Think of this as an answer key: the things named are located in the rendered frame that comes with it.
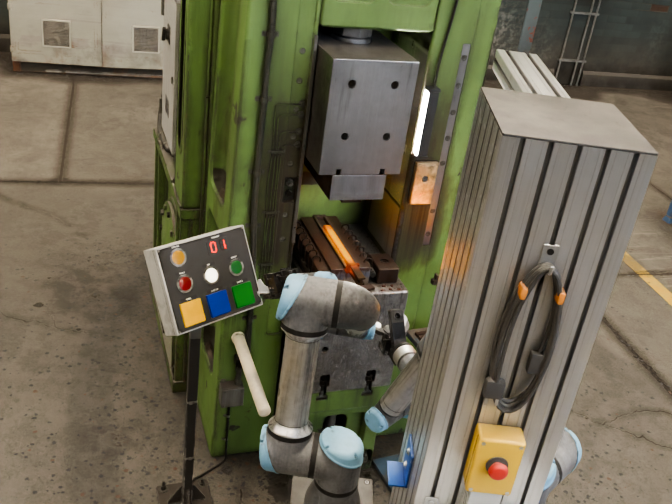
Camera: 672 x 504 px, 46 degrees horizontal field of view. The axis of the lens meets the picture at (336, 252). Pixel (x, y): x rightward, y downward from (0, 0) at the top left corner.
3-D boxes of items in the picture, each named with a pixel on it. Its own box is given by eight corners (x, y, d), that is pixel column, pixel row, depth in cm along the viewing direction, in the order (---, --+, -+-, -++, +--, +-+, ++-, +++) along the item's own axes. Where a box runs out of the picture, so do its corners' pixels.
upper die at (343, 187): (382, 199, 279) (386, 174, 275) (329, 200, 273) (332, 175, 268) (345, 153, 314) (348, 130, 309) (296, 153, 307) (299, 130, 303)
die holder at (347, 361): (390, 385, 317) (409, 291, 296) (299, 395, 305) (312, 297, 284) (346, 308, 363) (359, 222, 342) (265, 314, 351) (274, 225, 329)
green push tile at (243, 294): (256, 302, 264) (251, 281, 264) (237, 309, 259) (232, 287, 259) (253, 302, 266) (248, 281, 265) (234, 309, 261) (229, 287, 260)
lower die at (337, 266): (367, 284, 296) (371, 265, 292) (317, 287, 290) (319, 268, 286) (333, 232, 331) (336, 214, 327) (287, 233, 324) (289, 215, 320)
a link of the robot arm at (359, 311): (390, 284, 186) (377, 309, 234) (344, 277, 186) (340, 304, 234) (383, 333, 184) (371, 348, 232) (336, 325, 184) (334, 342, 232)
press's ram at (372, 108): (422, 174, 279) (443, 62, 260) (318, 175, 267) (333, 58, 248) (380, 130, 314) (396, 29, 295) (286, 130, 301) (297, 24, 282)
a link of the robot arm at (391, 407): (459, 347, 203) (379, 444, 234) (482, 332, 210) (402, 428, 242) (428, 315, 207) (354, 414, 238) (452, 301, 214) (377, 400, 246)
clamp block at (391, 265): (397, 283, 300) (400, 268, 297) (376, 284, 297) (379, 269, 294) (386, 267, 310) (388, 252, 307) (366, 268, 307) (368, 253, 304)
